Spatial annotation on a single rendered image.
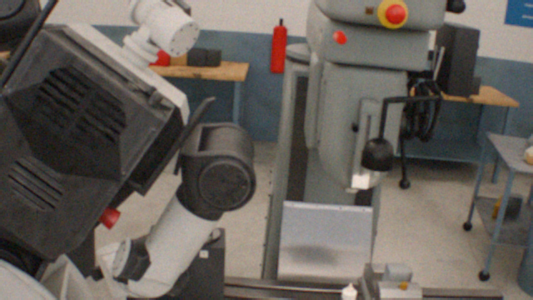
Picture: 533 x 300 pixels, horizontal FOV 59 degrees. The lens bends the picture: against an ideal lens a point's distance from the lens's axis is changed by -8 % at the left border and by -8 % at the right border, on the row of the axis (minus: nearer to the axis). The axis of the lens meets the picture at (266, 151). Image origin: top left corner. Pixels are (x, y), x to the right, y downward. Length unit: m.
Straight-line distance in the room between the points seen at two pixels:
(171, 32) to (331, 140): 0.58
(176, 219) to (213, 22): 4.74
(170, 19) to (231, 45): 4.72
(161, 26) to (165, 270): 0.41
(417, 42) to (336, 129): 0.28
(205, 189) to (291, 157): 0.97
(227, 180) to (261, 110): 4.88
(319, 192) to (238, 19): 3.88
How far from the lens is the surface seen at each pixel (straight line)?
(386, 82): 1.20
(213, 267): 1.45
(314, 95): 1.39
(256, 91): 5.58
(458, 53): 1.55
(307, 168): 1.74
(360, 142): 1.19
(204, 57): 5.03
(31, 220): 0.76
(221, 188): 0.76
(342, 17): 1.05
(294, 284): 1.62
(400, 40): 1.16
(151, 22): 0.81
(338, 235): 1.79
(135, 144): 0.65
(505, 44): 6.03
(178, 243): 0.87
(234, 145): 0.79
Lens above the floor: 1.81
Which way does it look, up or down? 20 degrees down
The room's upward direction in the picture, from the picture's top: 4 degrees clockwise
